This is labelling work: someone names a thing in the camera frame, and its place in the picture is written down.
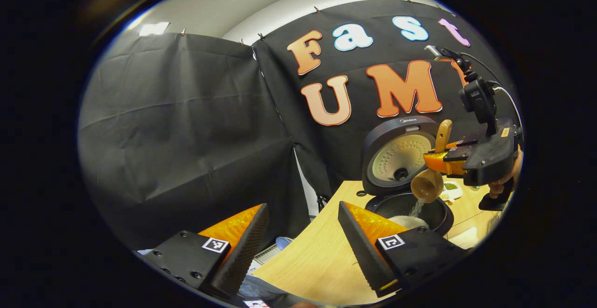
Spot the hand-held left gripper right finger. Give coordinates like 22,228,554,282
338,201,471,298

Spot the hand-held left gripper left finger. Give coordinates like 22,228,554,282
135,203,271,300

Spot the brown wooden spoon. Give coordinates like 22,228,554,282
410,119,453,204

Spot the white rice pile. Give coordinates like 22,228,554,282
388,215,430,230

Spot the dark grey rice cooker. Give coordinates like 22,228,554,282
361,115,454,237

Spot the white divided dish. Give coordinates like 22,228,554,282
441,181,463,202

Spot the clear glass container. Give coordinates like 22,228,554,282
447,211,503,251

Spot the ceiling light panel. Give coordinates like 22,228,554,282
139,21,171,37

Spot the white camera cable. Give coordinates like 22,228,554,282
493,85,524,133

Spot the black camera cable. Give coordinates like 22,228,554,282
459,52,504,87

